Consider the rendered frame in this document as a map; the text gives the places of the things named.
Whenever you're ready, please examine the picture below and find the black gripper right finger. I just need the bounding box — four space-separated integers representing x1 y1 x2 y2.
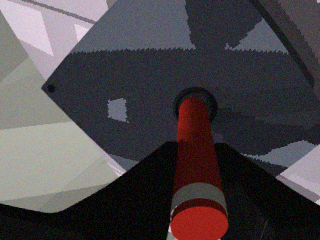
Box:
215 143 320 240

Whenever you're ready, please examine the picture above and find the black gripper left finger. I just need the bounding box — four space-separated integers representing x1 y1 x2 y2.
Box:
0 141 179 240

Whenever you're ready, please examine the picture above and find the dark red peg with white band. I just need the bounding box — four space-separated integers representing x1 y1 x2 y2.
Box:
169 97 228 240

